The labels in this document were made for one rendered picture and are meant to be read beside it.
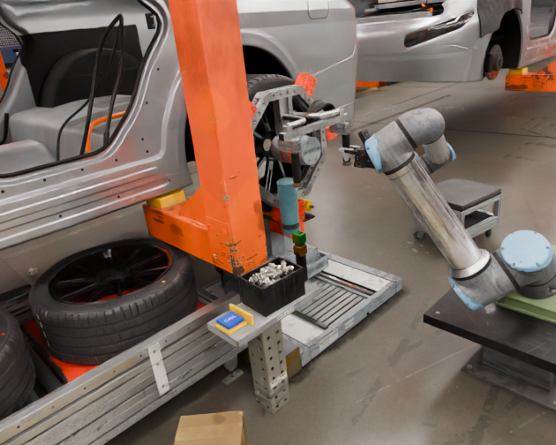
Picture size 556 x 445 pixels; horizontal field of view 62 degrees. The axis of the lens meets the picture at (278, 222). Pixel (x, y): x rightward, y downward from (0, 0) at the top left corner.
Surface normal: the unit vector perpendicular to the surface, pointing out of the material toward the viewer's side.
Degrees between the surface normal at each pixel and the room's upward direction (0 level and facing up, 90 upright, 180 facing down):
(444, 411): 0
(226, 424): 0
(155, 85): 90
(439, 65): 104
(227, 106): 90
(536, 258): 41
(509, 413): 0
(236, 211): 90
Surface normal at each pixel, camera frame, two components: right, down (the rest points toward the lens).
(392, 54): -0.62, 0.35
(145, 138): 0.69, 0.22
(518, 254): -0.49, -0.45
